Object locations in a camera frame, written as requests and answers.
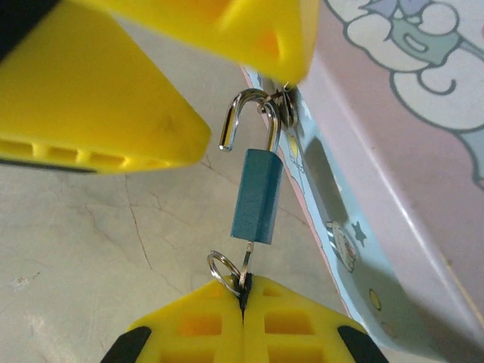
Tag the small silver key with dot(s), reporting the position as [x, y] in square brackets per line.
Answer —
[247, 261]

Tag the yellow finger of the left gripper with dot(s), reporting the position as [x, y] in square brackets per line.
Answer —
[83, 98]
[242, 26]

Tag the small blue padlock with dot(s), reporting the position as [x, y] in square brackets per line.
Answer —
[257, 196]

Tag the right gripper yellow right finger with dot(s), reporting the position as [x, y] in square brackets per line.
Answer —
[295, 329]

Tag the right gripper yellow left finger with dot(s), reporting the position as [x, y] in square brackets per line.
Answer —
[200, 325]

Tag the pastel cartoon tin box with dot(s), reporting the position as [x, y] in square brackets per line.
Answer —
[378, 151]

